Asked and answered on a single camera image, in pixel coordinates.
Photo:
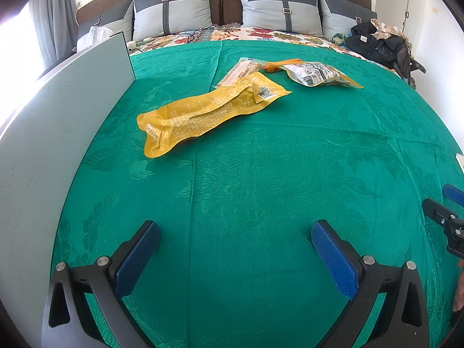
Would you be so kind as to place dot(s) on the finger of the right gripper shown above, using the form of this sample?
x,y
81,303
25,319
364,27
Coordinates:
x,y
454,194
441,214

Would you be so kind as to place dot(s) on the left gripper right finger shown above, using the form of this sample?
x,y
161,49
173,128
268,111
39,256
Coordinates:
x,y
403,319

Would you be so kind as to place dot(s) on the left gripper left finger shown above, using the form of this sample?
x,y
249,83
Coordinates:
x,y
67,320

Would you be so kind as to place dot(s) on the yellow grey peanut bag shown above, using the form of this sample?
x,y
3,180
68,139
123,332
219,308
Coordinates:
x,y
312,74

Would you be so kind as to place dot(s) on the long yellow snack pouch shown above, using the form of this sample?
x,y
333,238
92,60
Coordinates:
x,y
192,117

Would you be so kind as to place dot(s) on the orange sausage stick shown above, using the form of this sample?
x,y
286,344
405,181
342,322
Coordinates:
x,y
271,67

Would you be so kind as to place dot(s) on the beige cracker packet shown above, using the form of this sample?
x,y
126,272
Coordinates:
x,y
244,67

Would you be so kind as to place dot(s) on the person's right hand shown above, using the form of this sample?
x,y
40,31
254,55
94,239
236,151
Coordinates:
x,y
458,301

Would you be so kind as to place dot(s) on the white phone on table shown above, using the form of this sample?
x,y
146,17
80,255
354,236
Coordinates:
x,y
460,160

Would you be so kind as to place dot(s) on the green patterned tablecloth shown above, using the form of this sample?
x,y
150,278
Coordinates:
x,y
235,267

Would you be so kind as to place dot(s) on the beige patterned cloth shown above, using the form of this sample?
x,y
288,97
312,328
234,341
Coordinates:
x,y
384,31

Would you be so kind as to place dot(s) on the white cardboard box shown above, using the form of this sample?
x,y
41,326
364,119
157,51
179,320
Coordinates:
x,y
41,150

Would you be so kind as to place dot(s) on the far right grey pillow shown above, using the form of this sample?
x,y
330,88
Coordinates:
x,y
339,16

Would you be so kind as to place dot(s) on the grey pillow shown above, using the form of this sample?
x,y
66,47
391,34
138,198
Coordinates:
x,y
339,16
155,18
294,16
118,18

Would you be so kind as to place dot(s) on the floral sofa cover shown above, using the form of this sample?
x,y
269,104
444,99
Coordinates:
x,y
234,32

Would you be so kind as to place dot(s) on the white plastic bag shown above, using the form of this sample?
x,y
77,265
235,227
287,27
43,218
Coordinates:
x,y
95,35

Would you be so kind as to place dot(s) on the far left grey pillow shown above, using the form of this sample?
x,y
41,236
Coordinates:
x,y
118,18

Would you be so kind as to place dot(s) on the grey curtain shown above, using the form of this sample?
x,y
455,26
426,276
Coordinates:
x,y
55,27

